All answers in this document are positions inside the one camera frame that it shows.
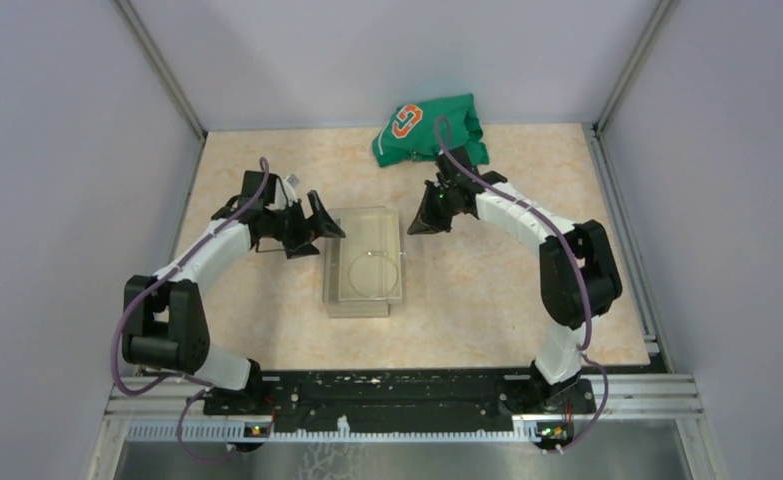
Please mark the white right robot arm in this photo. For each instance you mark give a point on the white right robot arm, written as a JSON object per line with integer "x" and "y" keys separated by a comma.
{"x": 578, "y": 276}

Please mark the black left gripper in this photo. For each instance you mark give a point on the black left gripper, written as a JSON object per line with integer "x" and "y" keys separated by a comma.
{"x": 320, "y": 224}

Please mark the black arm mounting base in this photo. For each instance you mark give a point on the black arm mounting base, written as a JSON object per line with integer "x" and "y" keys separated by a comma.
{"x": 441, "y": 401}

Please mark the beige tray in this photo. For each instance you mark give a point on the beige tray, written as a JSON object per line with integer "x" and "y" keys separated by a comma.
{"x": 369, "y": 258}

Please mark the aluminium front frame rail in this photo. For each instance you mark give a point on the aluminium front frame rail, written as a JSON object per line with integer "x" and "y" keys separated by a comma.
{"x": 174, "y": 410}

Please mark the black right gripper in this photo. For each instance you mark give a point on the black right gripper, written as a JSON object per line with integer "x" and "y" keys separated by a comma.
{"x": 425, "y": 221}

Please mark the green cloth with orange logo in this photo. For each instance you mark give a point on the green cloth with orange logo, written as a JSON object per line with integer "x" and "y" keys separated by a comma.
{"x": 419, "y": 131}

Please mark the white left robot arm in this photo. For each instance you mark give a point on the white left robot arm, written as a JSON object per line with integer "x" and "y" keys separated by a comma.
{"x": 164, "y": 324}

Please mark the clear acrylic box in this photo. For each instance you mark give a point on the clear acrylic box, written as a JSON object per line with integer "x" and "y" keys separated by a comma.
{"x": 336, "y": 309}

